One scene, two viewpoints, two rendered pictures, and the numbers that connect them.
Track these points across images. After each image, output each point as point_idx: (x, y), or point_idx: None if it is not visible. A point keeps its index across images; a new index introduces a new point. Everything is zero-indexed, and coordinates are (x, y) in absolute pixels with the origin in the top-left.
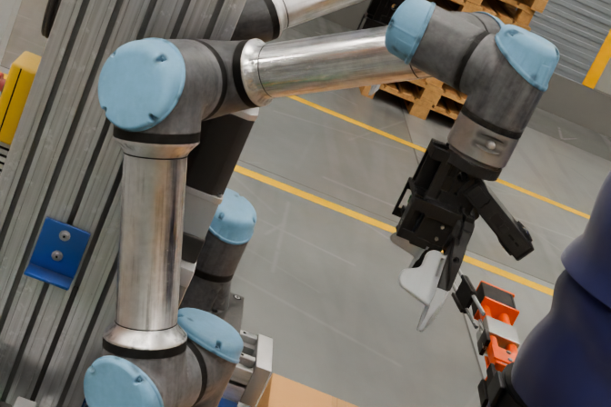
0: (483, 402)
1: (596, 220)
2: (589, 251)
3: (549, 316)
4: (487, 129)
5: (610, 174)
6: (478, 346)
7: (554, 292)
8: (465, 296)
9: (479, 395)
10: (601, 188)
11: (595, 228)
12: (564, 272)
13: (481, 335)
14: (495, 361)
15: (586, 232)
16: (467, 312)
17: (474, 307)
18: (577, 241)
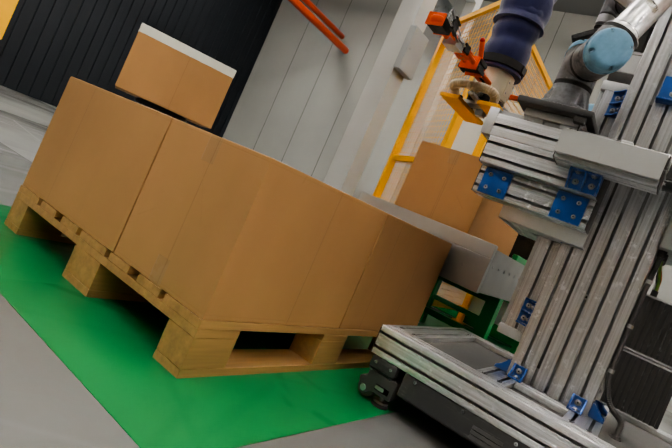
0: (483, 74)
1: (549, 16)
2: (544, 25)
3: (529, 44)
4: (602, 16)
5: (553, 2)
6: (466, 52)
7: (533, 37)
8: (456, 27)
9: (480, 72)
10: (551, 6)
11: (548, 19)
12: (536, 30)
13: (466, 46)
14: (480, 57)
15: (545, 19)
16: (456, 36)
17: (447, 30)
18: (542, 21)
